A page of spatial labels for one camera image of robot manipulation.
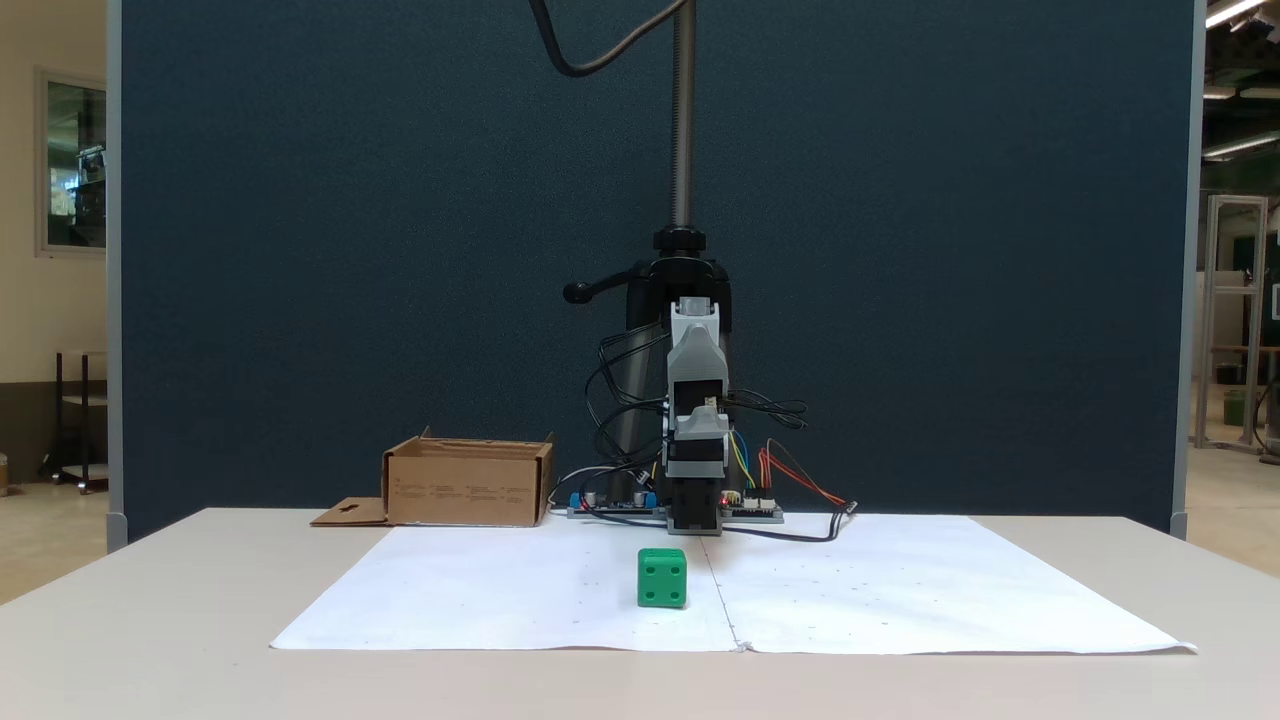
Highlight green dice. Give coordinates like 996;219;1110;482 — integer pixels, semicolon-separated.
637;548;688;609

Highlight motor controller circuit board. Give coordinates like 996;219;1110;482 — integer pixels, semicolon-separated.
722;490;784;524

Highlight blue power circuit board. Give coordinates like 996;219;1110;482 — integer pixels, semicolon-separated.
567;488;666;519

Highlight brown cardboard box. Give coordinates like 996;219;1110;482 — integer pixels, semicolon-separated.
310;427;556;529

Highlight white paper sheet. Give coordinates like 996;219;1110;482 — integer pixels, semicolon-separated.
270;513;1198;656

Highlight dark blue partition panel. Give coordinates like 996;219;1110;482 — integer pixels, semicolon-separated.
105;0;1206;551

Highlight ceiling light tube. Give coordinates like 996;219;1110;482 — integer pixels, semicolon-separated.
1203;130;1280;161
1205;0;1271;29

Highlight black wheeled cart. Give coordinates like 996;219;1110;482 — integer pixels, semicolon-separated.
40;350;109;494

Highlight thin black wrist wire loop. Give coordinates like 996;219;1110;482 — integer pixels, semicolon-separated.
725;388;809;433

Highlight long black motor wire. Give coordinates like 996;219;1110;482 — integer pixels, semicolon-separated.
585;330;671;471

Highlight black base motor wire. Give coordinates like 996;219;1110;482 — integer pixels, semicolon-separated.
593;400;667;501

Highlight grey usb cable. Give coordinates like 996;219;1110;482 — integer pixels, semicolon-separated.
548;464;646;509

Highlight black cable with white connector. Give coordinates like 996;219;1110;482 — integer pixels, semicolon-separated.
722;500;859;544

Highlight black camera stand with pole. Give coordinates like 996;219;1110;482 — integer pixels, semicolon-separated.
563;0;736;501

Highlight thick black hanging cable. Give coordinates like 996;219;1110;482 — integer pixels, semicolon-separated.
530;0;691;78

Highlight aluminium profile frame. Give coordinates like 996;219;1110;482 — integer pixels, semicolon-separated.
1195;195;1271;451

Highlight framed wall window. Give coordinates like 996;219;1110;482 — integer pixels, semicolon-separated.
35;67;108;259

